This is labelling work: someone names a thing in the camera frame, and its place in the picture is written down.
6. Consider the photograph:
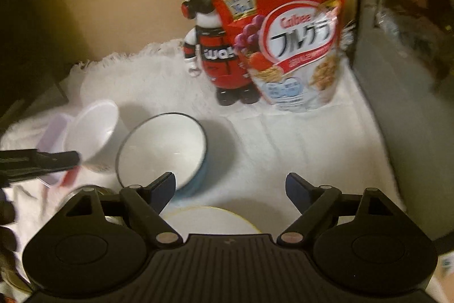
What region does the red granola bag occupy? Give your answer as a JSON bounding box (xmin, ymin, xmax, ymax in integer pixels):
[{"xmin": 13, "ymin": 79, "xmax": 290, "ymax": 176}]
[{"xmin": 212, "ymin": 0, "xmax": 345, "ymax": 112}]

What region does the red rectangular tray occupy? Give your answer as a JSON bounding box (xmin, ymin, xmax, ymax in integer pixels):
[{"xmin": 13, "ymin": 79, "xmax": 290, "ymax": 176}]
[{"xmin": 36, "ymin": 114, "xmax": 80, "ymax": 188}]

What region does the white foam cup bowl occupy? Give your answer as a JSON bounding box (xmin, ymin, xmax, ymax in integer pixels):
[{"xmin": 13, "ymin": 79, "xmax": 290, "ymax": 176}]
[{"xmin": 63, "ymin": 99, "xmax": 121, "ymax": 173}]

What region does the white yellow-rimmed bowl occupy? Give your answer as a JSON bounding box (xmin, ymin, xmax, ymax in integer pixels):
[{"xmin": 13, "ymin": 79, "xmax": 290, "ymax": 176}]
[{"xmin": 162, "ymin": 206, "xmax": 262, "ymax": 241}]

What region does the white fluffy cloth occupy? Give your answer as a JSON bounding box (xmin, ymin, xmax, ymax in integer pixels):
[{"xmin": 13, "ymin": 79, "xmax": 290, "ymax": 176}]
[{"xmin": 0, "ymin": 37, "xmax": 406, "ymax": 282}]

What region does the white microwave oven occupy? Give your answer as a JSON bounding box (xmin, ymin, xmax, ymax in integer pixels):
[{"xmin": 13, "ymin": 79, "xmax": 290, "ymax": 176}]
[{"xmin": 352, "ymin": 0, "xmax": 453, "ymax": 239}]

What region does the panda robot figurine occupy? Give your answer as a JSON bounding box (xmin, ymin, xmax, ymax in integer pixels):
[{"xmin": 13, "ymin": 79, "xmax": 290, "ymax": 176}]
[{"xmin": 181, "ymin": 0, "xmax": 260, "ymax": 106}]

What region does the blue enamel bowl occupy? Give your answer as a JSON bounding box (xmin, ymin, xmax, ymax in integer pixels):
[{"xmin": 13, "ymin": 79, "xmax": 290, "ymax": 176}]
[{"xmin": 115, "ymin": 112, "xmax": 208, "ymax": 197}]

